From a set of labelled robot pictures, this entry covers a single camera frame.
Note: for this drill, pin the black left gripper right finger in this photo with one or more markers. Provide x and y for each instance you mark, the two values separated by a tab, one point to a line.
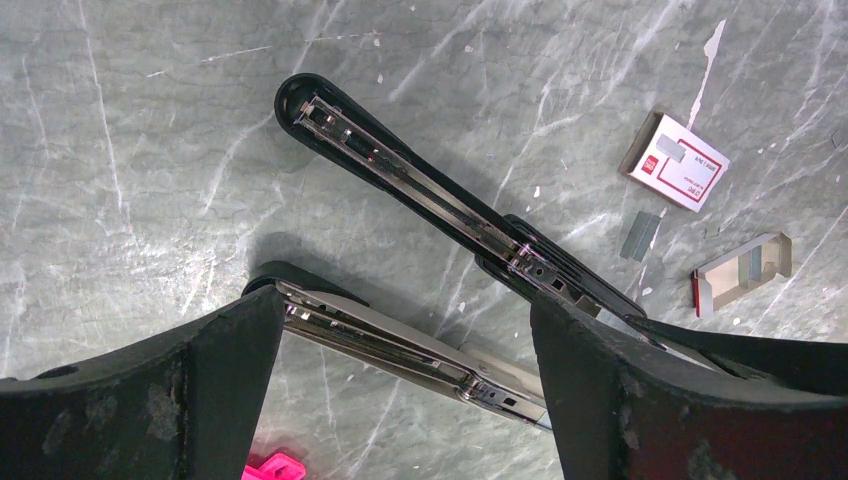
622	408

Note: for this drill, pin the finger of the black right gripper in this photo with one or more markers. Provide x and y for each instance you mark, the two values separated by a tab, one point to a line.
817	367

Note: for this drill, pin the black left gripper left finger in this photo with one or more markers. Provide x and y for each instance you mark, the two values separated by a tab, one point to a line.
183	404

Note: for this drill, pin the black stapler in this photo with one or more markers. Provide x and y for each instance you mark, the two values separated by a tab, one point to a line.
319	115

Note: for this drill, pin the red white staple box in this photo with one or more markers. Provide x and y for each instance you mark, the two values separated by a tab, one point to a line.
672	161

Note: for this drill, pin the beige stapler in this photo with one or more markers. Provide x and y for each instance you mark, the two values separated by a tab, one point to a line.
325	314

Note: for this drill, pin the pink plastic clip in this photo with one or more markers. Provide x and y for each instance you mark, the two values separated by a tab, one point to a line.
277	467

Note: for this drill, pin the silver staple strip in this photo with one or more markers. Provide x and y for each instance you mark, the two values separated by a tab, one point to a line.
640	236

